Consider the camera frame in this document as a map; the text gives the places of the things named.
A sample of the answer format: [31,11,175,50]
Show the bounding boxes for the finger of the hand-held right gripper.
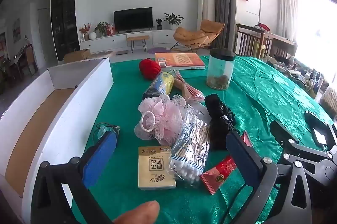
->
[270,121,329,158]
[304,111,337,153]

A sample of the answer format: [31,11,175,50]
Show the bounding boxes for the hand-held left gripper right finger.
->
[225,131,312,224]

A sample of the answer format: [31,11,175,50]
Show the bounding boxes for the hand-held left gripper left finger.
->
[31,131,119,224]

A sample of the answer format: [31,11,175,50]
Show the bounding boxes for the teal striped sachet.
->
[95,122,121,140]

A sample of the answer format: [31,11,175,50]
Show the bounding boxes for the white cardboard box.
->
[0,57,114,224]

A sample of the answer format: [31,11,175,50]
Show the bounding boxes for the beige tissue pack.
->
[138,145,177,191]

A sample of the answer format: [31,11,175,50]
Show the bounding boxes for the pink packet bundle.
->
[172,70,205,103]

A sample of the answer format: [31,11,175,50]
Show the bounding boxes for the pink bath loofah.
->
[134,94,187,142]

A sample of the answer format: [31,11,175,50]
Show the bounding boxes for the red yarn ball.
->
[139,58,162,80]

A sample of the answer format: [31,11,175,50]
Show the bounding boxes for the person's left hand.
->
[112,200,160,224]

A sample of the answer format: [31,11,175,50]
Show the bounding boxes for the red envelope stack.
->
[200,131,254,195]

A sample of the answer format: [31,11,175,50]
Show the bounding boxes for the green tablecloth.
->
[71,55,337,224]

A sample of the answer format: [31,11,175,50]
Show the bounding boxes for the cotton swab bag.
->
[168,105,211,182]

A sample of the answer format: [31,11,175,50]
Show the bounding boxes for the white wet wipes pack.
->
[193,103,211,121]

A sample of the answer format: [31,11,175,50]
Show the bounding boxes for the pile of clutter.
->
[266,54,329,98]

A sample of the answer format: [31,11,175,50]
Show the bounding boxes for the clear jar with black lid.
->
[206,49,237,91]

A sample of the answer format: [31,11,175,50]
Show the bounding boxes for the dark wooden slatted chair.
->
[270,37,298,58]
[235,24,273,58]

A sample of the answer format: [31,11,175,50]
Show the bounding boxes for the blue yellow bag roll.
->
[142,72,175,100]

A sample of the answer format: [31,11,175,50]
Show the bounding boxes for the round white floor cushion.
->
[91,51,114,58]

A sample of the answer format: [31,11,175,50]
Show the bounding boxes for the orange book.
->
[155,53,206,71]

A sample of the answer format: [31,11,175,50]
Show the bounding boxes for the white television cabinet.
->
[79,29,185,53]

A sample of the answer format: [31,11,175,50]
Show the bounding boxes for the purple floor mat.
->
[147,47,171,54]

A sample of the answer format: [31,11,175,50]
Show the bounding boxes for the wooden dining chair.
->
[17,44,39,75]

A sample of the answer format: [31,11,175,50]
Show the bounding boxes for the orange rocking chair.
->
[171,20,225,54]

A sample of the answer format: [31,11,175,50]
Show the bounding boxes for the wooden stool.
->
[126,35,150,54]

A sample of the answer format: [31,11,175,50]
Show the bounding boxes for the white curtain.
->
[278,0,303,42]

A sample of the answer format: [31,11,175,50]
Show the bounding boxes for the leafy green plant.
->
[94,22,110,37]

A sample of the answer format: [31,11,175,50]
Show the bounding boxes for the red flower bouquet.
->
[79,23,92,41]

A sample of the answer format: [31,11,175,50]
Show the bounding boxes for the black television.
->
[114,7,154,31]

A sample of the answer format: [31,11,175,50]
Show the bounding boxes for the black display cabinet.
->
[50,0,81,61]

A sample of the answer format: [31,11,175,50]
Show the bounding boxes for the large green potted plant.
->
[164,12,184,30]

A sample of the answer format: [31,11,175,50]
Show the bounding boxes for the covered standing air conditioner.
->
[197,0,216,29]

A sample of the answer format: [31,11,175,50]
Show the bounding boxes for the framed wall picture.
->
[13,18,21,42]

